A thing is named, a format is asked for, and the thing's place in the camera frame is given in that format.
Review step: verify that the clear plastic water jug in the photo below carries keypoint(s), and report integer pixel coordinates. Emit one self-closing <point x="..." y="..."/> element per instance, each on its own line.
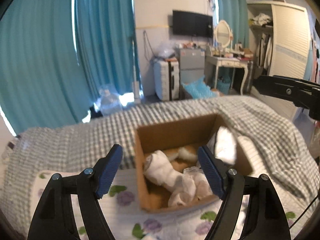
<point x="110" y="102"/>

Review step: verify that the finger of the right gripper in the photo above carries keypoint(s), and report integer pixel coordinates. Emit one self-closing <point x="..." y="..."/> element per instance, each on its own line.
<point x="300" y="92"/>

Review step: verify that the teal curtain right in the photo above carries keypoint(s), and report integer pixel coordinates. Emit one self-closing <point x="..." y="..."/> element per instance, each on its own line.
<point x="235" y="13"/>

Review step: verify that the grey mini fridge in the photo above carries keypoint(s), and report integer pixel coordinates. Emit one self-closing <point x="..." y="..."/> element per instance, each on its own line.
<point x="191" y="64"/>

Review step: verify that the teal curtain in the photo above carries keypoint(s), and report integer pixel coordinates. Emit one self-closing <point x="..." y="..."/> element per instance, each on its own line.
<point x="57" y="54"/>
<point x="235" y="13"/>

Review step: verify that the blue bubble wrap bag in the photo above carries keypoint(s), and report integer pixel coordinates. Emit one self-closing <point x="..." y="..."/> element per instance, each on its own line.
<point x="199" y="90"/>

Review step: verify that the grey checked blanket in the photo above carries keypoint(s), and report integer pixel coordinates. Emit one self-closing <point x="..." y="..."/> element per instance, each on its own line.
<point x="272" y="143"/>

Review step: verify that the white cloth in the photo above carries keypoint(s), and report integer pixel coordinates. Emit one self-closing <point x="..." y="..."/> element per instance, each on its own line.
<point x="194" y="187"/>

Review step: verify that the white sock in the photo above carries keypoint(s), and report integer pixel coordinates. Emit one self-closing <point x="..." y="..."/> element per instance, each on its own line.
<point x="158" y="169"/>

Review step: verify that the white black tissue pack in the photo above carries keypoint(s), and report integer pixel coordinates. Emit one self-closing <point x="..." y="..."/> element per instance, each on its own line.
<point x="223" y="146"/>

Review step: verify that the white oval vanity mirror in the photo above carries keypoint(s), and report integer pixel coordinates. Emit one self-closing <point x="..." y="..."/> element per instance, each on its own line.
<point x="222" y="34"/>

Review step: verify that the brown cardboard box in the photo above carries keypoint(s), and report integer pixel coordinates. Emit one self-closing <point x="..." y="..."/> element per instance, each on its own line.
<point x="179" y="140"/>

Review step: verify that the white wardrobe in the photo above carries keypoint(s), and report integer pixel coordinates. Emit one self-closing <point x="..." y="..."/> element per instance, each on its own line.
<point x="291" y="36"/>

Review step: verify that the teal curtain left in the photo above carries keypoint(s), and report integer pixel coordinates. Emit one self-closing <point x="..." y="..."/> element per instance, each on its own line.
<point x="57" y="54"/>

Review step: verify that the black wall television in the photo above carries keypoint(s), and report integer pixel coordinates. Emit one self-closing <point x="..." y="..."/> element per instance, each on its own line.
<point x="192" y="24"/>

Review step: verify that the white dressing table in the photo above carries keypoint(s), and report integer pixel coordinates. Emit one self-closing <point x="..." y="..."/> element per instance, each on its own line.
<point x="213" y="63"/>

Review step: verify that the white suitcase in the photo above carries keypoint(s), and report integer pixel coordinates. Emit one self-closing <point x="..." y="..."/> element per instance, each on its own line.
<point x="167" y="80"/>

